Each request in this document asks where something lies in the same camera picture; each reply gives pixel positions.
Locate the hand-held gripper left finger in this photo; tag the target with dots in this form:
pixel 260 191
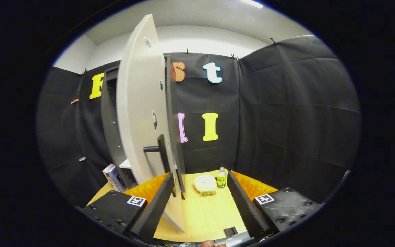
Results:
pixel 159 206

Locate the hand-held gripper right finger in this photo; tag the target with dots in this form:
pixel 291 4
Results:
pixel 243 206

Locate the dark grey shoe cabinet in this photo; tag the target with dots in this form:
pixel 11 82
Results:
pixel 176 154

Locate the beige shoe cabinet door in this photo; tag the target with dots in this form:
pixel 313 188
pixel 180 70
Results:
pixel 139 103

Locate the small black block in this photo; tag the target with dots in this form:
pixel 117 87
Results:
pixel 230 231

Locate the green label drink bottle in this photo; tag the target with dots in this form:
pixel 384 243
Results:
pixel 222 179

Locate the pale yellow plush toy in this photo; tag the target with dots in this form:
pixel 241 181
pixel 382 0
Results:
pixel 205 184

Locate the blue paperback book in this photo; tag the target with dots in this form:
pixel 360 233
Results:
pixel 117 180

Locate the white paperback book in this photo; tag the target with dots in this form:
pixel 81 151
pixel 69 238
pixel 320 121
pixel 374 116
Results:
pixel 107 171

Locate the black backdrop cloth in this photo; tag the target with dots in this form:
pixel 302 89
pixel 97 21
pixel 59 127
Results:
pixel 286 120

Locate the black binder clip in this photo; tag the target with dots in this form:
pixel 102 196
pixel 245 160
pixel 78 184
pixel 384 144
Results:
pixel 272 40
pixel 85 71
pixel 234 57

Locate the long ceiling light strip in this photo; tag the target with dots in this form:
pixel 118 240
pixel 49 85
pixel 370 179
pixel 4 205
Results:
pixel 253 3

